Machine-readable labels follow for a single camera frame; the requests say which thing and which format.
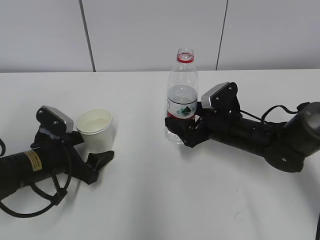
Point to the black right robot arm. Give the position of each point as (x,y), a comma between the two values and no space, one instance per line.
(284,145)

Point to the white paper cup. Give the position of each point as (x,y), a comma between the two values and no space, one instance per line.
(96,128)

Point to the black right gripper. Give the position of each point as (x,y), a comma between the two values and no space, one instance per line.
(212,123)

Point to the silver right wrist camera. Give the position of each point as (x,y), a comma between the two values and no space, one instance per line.
(211,99)

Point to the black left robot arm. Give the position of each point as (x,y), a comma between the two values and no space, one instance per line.
(17,171)

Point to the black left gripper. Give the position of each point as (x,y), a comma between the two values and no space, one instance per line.
(58,155)

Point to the Nongfu Spring water bottle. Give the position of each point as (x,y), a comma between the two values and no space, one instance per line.
(182,86)

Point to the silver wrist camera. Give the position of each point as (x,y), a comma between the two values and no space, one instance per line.
(54,120)
(211,99)

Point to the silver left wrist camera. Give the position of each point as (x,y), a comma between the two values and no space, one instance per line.
(54,120)

